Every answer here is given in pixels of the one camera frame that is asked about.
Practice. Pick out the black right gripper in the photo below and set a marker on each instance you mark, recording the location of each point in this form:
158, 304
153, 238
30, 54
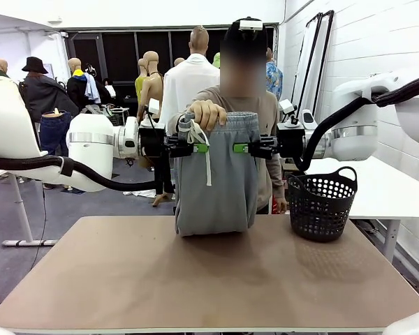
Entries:
290, 143

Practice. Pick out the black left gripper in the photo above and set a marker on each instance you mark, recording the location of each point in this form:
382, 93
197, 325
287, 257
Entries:
152, 143

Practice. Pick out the grey training pants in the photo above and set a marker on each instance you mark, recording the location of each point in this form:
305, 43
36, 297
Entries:
216, 195

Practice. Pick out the person's right forearm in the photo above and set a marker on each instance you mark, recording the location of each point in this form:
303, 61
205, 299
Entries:
209, 95

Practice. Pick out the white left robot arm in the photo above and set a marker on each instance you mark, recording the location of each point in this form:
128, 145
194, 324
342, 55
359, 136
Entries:
90, 139

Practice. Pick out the person's left forearm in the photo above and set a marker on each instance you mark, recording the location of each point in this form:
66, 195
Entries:
276, 178

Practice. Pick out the bare beige mannequin black pants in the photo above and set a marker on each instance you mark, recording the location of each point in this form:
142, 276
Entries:
153, 87

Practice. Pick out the person's right hand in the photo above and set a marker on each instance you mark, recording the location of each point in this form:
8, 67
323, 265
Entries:
207, 113

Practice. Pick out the person's left hand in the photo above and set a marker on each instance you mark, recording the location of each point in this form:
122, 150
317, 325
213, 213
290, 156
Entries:
280, 206

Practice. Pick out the person in beige sweater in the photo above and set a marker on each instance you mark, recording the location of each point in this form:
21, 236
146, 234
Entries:
244, 104

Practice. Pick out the white cloth on floor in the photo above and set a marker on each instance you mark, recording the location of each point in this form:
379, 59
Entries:
143, 193

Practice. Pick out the mannequin in white shirt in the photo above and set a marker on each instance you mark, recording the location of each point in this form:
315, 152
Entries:
188, 80

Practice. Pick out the mannequin in blue floral shirt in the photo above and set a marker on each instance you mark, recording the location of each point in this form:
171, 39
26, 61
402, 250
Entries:
276, 80

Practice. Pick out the small white cluttered table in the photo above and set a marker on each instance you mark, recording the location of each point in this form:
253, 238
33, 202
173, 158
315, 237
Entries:
120, 111

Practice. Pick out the mannequin in yellow-green top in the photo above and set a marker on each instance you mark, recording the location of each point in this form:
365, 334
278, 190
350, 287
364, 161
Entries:
139, 87

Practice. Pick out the small beige mannequin head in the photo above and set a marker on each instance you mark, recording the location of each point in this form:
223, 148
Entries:
179, 62

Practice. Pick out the green hat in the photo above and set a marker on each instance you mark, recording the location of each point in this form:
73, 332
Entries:
216, 60

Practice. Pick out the black perforated laundry basket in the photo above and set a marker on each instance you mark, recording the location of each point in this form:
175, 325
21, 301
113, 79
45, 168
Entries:
317, 216

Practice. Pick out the black-framed white reflector panel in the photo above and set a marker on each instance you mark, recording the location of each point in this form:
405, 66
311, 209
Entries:
305, 70
326, 52

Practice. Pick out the black cap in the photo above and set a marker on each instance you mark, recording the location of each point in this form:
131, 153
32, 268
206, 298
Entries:
234, 35

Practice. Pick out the light blue hanging shirt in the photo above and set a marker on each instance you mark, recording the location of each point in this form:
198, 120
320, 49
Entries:
91, 89

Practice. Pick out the mannequin with yellow collar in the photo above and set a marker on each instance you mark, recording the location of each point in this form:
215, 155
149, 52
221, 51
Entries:
77, 90

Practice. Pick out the mannequin in blue jeans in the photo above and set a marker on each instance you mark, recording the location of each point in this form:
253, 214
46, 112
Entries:
54, 132

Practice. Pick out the white side table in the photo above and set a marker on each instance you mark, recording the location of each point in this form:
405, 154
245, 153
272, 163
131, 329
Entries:
387, 192

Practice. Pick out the mannequin with black hat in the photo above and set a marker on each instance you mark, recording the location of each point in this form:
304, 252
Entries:
45, 94

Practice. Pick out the white desk with leg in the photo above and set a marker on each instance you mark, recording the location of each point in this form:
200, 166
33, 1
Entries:
21, 209

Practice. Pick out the mannequin in cream jacket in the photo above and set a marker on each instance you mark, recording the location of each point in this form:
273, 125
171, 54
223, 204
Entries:
0, 66

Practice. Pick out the white overhead canopy panel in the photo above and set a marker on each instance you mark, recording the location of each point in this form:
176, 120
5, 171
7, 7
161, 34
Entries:
14, 24

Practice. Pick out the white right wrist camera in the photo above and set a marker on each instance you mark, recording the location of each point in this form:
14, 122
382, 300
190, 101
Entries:
287, 105

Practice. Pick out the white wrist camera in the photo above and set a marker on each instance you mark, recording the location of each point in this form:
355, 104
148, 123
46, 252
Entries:
154, 106
287, 105

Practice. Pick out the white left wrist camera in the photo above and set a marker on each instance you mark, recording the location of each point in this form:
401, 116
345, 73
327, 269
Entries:
154, 106

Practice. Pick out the white head-mounted camera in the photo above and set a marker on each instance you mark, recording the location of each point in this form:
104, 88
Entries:
251, 24

